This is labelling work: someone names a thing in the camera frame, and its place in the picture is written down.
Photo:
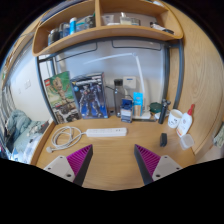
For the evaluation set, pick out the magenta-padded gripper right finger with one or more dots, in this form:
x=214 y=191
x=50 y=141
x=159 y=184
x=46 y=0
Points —
x=150 y=163

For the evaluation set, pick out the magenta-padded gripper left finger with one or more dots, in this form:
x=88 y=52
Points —
x=78 y=163

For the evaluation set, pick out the black charger block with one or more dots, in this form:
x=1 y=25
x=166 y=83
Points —
x=163 y=140

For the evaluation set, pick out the white power strip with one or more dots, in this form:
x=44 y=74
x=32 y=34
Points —
x=106 y=132

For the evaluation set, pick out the black ruler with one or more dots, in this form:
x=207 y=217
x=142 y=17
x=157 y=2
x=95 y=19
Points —
x=146 y=120

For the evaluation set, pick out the white printed mug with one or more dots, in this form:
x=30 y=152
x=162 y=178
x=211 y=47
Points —
x=174 y=119

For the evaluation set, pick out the white red-pump lotion bottle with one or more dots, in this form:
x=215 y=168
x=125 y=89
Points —
x=185 y=125

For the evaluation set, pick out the dark green round tin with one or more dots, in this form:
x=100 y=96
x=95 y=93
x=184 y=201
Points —
x=155 y=107

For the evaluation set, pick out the small dark blue box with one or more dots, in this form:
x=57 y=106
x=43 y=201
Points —
x=126 y=111

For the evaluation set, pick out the light blue carton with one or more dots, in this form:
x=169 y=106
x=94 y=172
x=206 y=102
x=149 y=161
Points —
x=138 y=105

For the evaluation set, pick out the pale green bedding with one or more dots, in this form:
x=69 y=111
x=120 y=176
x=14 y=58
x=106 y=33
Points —
x=23 y=130

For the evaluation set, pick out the white desk lamp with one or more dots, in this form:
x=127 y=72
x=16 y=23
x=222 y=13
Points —
x=143 y=96

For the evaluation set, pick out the blue robot model box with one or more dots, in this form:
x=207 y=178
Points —
x=90 y=96

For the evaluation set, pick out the green toy figure box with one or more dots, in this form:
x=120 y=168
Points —
x=61 y=96

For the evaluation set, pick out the wooden shelf unit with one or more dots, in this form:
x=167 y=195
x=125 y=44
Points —
x=110 y=31

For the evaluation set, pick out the white wall socket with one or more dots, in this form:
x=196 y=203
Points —
x=129 y=82

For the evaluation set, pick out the dark metal desk frame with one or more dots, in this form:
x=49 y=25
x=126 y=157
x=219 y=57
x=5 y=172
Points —
x=180 y=73

